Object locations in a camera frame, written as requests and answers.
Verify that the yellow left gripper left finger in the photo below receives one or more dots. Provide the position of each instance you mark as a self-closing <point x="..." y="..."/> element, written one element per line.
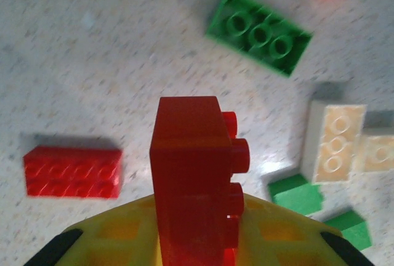
<point x="107" y="238"/>

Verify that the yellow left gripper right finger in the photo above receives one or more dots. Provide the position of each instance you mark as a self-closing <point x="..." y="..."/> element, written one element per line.
<point x="283" y="238"/>

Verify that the green lego brick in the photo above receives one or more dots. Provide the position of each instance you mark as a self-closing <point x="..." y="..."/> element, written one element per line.
<point x="295" y="196"/>
<point x="351" y="232"/>
<point x="258" y="32"/>

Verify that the red lego brick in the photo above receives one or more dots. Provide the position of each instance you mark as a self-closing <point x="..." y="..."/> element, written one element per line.
<point x="191" y="170"/>
<point x="74" y="172"/>

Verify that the wooden block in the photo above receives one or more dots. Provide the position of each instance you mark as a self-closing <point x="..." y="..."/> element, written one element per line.
<point x="334" y="143"/>
<point x="378" y="152"/>

